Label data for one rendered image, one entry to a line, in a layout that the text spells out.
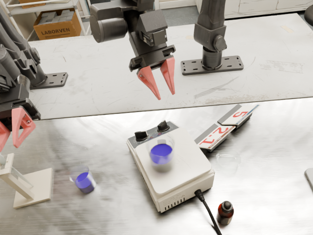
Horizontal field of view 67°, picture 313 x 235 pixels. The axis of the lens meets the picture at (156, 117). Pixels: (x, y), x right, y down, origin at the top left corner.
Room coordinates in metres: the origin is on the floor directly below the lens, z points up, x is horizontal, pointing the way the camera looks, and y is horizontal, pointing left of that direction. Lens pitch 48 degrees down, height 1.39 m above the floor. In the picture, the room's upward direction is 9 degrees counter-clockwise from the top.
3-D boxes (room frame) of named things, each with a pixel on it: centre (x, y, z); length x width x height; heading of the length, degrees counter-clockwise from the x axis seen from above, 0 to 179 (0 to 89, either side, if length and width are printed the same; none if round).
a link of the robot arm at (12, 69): (0.52, 0.34, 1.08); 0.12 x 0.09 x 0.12; 15
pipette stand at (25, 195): (0.29, 0.31, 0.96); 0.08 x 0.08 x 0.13; 7
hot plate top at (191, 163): (0.26, -0.02, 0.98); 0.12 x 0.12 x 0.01; 18
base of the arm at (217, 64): (0.64, -0.21, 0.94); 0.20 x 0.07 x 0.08; 84
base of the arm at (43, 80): (0.70, 0.39, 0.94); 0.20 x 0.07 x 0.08; 84
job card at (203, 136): (0.34, -0.13, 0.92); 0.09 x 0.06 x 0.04; 124
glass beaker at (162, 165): (0.24, 0.00, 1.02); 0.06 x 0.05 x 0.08; 20
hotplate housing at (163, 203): (0.28, -0.01, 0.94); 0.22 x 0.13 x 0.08; 18
